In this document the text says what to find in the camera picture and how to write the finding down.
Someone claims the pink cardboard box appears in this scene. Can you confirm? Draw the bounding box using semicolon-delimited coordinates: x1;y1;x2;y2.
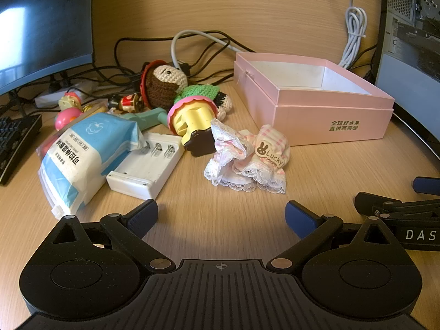
234;52;395;147

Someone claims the computer monitor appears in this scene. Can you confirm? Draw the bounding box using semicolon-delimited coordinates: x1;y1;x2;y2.
0;0;95;117

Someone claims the pink pig toy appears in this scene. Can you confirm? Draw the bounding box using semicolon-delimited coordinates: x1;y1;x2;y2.
55;108;82;131

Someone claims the grey cable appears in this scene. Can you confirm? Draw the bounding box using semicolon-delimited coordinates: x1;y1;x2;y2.
171;30;255;71

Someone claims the white coiled cable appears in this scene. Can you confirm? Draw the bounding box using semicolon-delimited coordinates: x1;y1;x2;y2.
339;0;368;69

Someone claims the small red figurine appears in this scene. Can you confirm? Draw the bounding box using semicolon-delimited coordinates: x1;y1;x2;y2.
108;93;145;113

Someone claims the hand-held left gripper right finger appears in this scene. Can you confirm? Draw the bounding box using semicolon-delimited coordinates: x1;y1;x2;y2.
266;200;396;272

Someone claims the computer case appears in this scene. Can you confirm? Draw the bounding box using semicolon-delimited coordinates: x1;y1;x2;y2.
373;0;440;162

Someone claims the white power strip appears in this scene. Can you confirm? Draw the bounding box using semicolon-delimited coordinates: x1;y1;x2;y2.
34;80;93;108

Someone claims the teal plastic handle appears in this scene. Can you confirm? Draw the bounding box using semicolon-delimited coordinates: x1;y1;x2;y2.
119;107;172;126

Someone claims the yellow and pink cupcake toy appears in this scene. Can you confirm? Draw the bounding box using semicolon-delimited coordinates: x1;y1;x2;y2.
167;96;219;158

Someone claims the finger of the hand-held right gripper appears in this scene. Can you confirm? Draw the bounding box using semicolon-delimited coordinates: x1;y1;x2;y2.
412;176;440;195
354;192;440;219

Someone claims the white battery charger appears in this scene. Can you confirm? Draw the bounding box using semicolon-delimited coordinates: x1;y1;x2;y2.
106;131;185;200

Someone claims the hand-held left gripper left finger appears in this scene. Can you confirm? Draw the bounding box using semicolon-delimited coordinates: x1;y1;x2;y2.
46;199;176;273

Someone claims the blue and white tissue pack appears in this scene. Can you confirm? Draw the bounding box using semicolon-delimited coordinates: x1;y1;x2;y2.
36;112;147;220

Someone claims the black keyboard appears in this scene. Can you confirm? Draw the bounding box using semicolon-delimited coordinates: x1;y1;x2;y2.
0;113;42;186

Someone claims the cream figurine with pink hat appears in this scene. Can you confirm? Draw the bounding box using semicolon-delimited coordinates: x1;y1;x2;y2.
58;89;85;111

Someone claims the black cable tangle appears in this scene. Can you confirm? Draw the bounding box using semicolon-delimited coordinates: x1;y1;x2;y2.
93;31;255;92

